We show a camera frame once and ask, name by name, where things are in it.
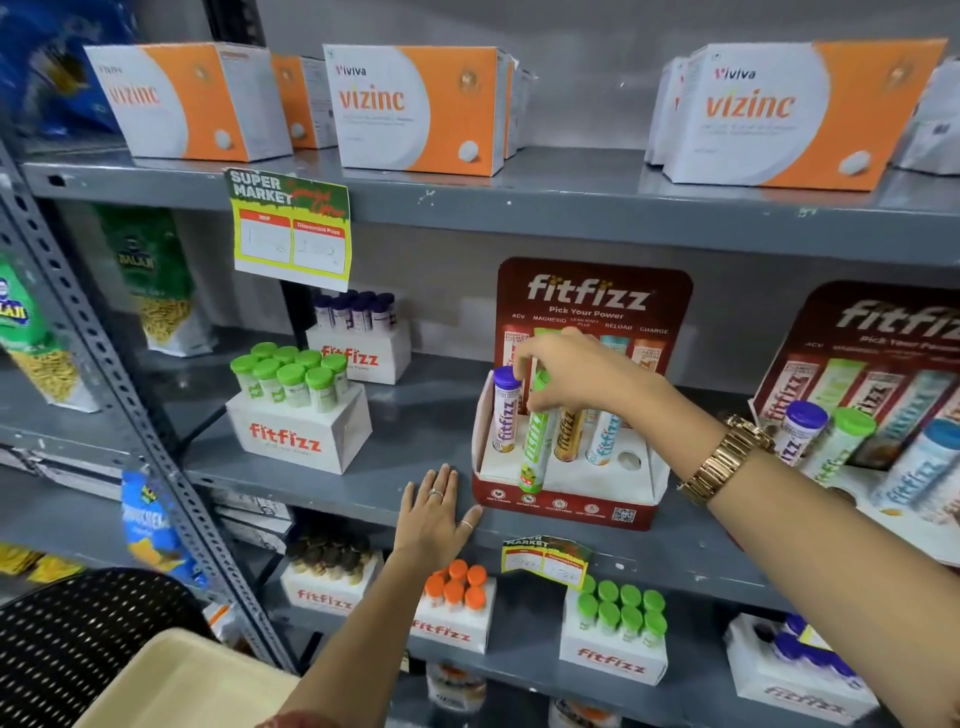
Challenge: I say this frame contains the person's right hand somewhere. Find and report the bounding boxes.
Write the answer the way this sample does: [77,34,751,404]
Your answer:
[513,327,669,444]

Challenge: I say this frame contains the person's left hand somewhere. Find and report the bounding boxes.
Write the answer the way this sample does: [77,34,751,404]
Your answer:
[392,463,486,575]

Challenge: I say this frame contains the green effervescent tablet tube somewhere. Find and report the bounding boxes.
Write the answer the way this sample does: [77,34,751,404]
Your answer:
[519,367,561,495]

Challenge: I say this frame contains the person's right forearm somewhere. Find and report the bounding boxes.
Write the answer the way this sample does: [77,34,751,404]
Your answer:
[649,378,960,728]

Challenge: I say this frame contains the person's left forearm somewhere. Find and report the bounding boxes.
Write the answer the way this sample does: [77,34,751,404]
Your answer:
[276,549,453,728]

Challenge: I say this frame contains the group of orange-cap tubes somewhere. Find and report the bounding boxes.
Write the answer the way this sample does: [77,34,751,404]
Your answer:
[423,558,489,611]

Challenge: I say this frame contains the red cardboard display stand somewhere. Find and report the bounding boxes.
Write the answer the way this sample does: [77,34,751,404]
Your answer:
[748,280,960,569]
[470,256,695,533]

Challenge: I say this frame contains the purple-cap tablet tube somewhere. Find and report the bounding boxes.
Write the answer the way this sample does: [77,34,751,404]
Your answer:
[772,399,829,468]
[491,365,523,454]

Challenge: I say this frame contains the small green price tag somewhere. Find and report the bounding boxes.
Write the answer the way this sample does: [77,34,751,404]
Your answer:
[500,534,593,592]

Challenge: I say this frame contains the orange tablet tube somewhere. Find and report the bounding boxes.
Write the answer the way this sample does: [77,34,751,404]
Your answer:
[553,406,586,464]

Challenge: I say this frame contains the group of dark-cap tubes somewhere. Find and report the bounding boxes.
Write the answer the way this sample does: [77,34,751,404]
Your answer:
[286,533,375,587]

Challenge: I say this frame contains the light blue tablet tube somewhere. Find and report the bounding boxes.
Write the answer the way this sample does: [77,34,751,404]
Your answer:
[585,409,624,468]

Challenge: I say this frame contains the white tube display box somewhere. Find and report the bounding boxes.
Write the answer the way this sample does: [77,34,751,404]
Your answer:
[225,381,374,477]
[558,600,669,688]
[723,612,881,726]
[304,321,413,387]
[408,577,498,656]
[279,551,384,618]

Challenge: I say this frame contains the grey metal shelving rack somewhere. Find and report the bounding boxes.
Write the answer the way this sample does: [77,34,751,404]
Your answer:
[0,0,960,728]

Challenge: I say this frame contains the stack of white flat boxes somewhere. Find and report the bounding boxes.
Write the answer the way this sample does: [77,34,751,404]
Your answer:
[208,487,295,557]

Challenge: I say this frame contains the white jar with orange label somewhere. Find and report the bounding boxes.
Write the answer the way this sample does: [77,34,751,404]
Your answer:
[425,659,489,714]
[546,696,624,728]

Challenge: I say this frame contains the group of green-cap tubes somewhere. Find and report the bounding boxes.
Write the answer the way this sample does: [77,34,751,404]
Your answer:
[575,573,669,648]
[229,341,351,414]

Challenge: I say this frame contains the group of purple-cap tubes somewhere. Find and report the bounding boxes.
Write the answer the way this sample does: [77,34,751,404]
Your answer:
[753,612,861,692]
[312,290,399,334]

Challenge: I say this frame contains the gold wrist watch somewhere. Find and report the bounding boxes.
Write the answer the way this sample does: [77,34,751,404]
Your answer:
[678,414,775,508]

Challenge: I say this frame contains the small blue chips packet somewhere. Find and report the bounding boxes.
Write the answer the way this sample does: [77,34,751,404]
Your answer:
[119,469,209,591]

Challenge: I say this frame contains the orange and white medicine box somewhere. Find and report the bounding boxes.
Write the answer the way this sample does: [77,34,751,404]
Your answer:
[321,42,513,179]
[661,38,949,193]
[83,40,294,165]
[270,53,339,151]

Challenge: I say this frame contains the green and yellow price sign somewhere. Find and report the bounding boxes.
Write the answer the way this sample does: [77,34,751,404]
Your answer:
[223,166,352,294]

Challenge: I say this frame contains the beige plastic tray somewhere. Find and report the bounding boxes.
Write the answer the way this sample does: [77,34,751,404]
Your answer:
[72,627,302,728]

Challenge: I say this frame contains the green-cap tablet tube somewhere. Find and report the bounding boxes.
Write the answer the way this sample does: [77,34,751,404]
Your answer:
[798,406,878,486]

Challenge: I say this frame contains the green snack bag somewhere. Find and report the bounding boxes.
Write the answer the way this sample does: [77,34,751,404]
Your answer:
[0,253,102,414]
[93,203,219,360]

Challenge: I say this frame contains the black perforated basket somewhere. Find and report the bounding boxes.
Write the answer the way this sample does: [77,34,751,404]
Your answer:
[0,567,219,728]

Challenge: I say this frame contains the yellow snack packets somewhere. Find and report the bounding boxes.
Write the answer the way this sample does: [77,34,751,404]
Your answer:
[0,543,85,587]

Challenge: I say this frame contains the blue-cap tablet tube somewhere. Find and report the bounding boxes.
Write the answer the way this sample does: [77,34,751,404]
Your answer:
[870,417,960,519]

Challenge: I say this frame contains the blue snack bag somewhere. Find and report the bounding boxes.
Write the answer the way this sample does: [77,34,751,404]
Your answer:
[0,0,141,141]

